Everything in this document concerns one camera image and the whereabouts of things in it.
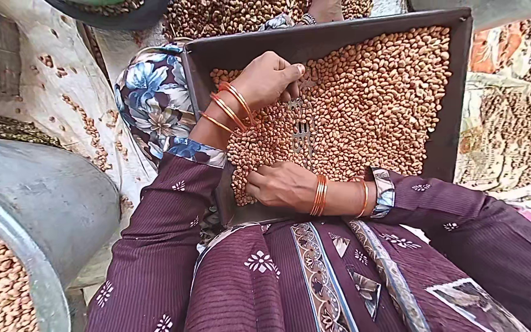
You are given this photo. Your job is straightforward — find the person's right hand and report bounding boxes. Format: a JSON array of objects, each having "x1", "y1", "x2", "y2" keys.
[{"x1": 245, "y1": 161, "x2": 319, "y2": 214}]

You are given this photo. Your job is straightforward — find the person's left hand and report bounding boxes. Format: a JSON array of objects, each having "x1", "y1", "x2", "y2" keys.
[{"x1": 231, "y1": 51, "x2": 306, "y2": 113}]

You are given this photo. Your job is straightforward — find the person's right forearm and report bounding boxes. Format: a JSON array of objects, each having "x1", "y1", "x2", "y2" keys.
[{"x1": 310, "y1": 167, "x2": 531, "y2": 332}]

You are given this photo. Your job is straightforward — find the person's left forearm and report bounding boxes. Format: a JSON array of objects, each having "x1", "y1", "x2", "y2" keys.
[{"x1": 84, "y1": 82, "x2": 258, "y2": 332}]

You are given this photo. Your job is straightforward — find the large black rectangular tray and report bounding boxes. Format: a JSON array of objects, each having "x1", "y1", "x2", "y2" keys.
[{"x1": 182, "y1": 7, "x2": 474, "y2": 227}]

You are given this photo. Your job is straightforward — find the pile of shelled peanuts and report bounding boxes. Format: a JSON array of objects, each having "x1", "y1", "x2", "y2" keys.
[{"x1": 210, "y1": 26, "x2": 452, "y2": 207}]

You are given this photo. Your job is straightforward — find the heap of dark brown peanuts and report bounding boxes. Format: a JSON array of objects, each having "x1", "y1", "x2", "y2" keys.
[{"x1": 162, "y1": 0, "x2": 374, "y2": 41}]

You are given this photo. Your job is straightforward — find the person's body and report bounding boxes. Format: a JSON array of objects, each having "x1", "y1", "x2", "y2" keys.
[{"x1": 185, "y1": 218, "x2": 531, "y2": 332}]

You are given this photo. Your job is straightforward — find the dark round basin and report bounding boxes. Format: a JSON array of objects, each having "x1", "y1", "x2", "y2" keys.
[{"x1": 44, "y1": 0, "x2": 169, "y2": 31}]

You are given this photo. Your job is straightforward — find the scattered peanuts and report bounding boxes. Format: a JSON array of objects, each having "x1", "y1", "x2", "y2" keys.
[{"x1": 17, "y1": 15, "x2": 132, "y2": 208}]

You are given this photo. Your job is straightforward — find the printed sack sheet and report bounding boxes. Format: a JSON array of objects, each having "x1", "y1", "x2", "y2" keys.
[{"x1": 454, "y1": 21, "x2": 531, "y2": 217}]

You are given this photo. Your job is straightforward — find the heap of brown nuts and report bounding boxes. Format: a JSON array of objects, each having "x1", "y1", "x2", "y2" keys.
[{"x1": 65, "y1": 0, "x2": 145, "y2": 17}]

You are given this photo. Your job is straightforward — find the large grey metal tub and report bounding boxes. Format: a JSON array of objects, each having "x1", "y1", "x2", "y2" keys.
[{"x1": 0, "y1": 136, "x2": 122, "y2": 332}]

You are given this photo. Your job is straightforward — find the grey metal container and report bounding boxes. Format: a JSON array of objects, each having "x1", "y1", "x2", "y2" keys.
[{"x1": 408, "y1": 0, "x2": 531, "y2": 32}]

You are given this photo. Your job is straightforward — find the heap of small brown peanuts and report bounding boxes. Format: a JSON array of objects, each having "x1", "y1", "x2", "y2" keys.
[{"x1": 470, "y1": 14, "x2": 531, "y2": 192}]

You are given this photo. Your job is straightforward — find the white woven sack sheet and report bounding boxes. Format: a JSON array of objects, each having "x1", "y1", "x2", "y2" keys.
[{"x1": 0, "y1": 0, "x2": 179, "y2": 231}]

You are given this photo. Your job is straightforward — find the heap of dark green husks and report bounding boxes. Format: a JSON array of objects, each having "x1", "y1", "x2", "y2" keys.
[{"x1": 0, "y1": 115, "x2": 65, "y2": 149}]

